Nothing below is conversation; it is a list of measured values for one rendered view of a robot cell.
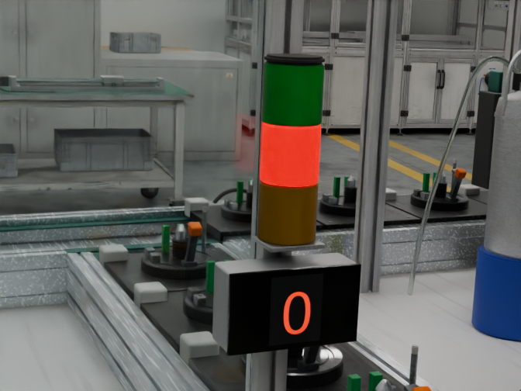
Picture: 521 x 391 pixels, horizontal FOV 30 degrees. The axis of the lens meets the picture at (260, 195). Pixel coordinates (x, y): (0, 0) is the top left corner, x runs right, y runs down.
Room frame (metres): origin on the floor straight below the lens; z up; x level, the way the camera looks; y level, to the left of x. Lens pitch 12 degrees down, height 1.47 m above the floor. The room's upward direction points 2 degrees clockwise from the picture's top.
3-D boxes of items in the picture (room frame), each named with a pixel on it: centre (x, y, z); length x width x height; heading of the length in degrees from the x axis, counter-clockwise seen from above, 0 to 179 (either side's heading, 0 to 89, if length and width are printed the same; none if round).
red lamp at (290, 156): (0.81, -0.02, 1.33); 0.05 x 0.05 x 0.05
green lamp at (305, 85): (0.81, -0.02, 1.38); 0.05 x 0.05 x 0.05
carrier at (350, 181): (2.21, -0.21, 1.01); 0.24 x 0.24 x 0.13; 23
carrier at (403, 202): (2.30, -0.43, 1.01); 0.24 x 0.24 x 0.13; 23
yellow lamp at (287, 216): (0.81, -0.02, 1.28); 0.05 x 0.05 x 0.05
